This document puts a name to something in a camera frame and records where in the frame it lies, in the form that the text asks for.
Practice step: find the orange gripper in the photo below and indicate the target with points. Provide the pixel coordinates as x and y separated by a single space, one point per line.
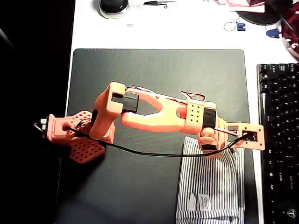
208 147

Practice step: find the striped grey cloth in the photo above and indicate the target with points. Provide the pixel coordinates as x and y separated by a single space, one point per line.
205 177

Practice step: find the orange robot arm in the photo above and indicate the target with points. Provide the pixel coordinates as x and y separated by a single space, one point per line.
151 121

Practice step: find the black keyboard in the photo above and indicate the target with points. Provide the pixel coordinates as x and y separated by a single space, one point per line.
280 140

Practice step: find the black desk mat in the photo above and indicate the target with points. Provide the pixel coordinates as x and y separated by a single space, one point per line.
163 70

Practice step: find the blue plastic clip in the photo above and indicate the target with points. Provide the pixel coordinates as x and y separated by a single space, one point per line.
239 27

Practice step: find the blue plastic piece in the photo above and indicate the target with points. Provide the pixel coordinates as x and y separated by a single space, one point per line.
272 33

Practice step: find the black round disc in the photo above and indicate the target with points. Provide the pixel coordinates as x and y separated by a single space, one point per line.
257 17

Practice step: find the red paper sheets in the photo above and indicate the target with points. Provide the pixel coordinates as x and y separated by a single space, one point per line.
245 5

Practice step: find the small clear plastic scrap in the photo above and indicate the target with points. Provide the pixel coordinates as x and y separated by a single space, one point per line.
138 6
130 25

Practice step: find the red patterned cloth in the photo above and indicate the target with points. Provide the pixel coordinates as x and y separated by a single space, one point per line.
294 23

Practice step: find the black thread snips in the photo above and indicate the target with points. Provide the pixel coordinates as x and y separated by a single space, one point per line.
151 3

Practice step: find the black silver computer mouse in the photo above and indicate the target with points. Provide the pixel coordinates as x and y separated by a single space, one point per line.
113 7

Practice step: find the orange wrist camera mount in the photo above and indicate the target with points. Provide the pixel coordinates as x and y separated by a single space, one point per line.
260 140

